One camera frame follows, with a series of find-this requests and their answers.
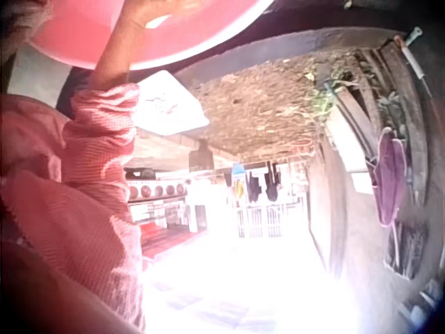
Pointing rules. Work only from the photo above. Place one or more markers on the person's right hand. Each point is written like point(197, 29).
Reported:
point(163, 7)

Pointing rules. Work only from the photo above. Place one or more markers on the pink plastic basin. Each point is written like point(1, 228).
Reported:
point(69, 38)

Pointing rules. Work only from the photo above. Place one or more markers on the white square board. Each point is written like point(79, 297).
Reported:
point(170, 104)

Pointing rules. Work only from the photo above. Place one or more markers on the large black tub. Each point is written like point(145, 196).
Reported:
point(264, 29)

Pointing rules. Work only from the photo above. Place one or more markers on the green plant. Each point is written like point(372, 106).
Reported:
point(325, 101)

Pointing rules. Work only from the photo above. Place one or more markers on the shelf with red round lids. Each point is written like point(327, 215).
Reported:
point(156, 195)

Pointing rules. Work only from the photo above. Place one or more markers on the blue and white bottle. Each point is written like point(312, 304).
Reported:
point(238, 181)

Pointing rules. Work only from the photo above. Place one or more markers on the dark hanging clothes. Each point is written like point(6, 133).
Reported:
point(264, 186)

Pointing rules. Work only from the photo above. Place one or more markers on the grey wooden plank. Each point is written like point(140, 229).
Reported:
point(354, 118)

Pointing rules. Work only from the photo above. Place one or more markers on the red mat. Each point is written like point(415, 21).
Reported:
point(167, 241)

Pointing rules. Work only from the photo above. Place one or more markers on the white gate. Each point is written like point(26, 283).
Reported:
point(260, 221)

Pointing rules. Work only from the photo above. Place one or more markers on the white tube with teal cap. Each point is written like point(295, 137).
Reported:
point(413, 61)

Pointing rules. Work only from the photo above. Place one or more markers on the purple hanging cloth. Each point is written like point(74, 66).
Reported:
point(389, 177)

